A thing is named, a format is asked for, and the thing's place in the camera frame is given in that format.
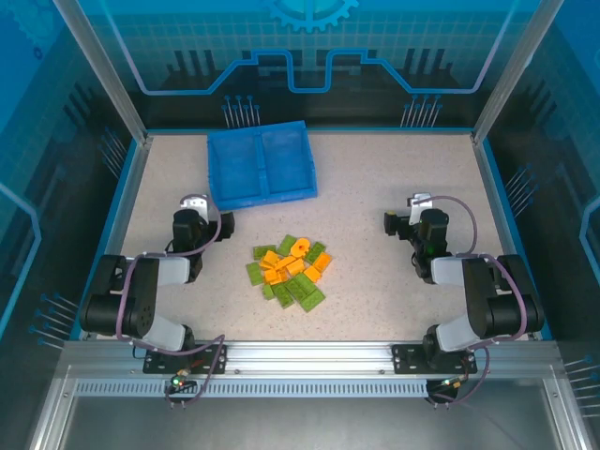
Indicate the curved orange lego brick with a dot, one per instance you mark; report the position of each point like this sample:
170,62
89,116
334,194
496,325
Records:
296,267

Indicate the round orange lego piece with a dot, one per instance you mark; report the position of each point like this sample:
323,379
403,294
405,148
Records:
302,246

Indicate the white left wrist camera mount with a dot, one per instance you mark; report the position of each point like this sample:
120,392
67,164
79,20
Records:
194,204

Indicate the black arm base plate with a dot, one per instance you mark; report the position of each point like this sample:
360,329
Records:
408,361
159,363

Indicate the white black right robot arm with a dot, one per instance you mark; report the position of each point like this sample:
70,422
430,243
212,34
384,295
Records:
506,304

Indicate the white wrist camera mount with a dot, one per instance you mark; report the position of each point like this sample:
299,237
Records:
194,204
418,202

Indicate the small green LED connector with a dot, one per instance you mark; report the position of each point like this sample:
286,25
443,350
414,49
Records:
452,384
179,382

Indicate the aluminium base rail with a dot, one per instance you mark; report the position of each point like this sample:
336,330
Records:
304,356

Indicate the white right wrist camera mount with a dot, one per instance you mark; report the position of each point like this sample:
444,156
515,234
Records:
418,202

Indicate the blue aluminium side rail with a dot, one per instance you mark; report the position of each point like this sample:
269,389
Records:
493,187
119,211

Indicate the small green lego brick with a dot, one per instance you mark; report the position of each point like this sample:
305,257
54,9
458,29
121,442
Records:
268,291

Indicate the grey metal tray panel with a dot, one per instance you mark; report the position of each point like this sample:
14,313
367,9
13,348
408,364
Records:
300,426

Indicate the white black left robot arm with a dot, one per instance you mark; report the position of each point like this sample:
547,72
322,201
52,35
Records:
140,300

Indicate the aluminium frame post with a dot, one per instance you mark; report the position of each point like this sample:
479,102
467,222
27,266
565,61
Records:
103,70
515,70

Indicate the blue two-compartment plastic bin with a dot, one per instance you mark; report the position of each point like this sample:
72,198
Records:
234,164

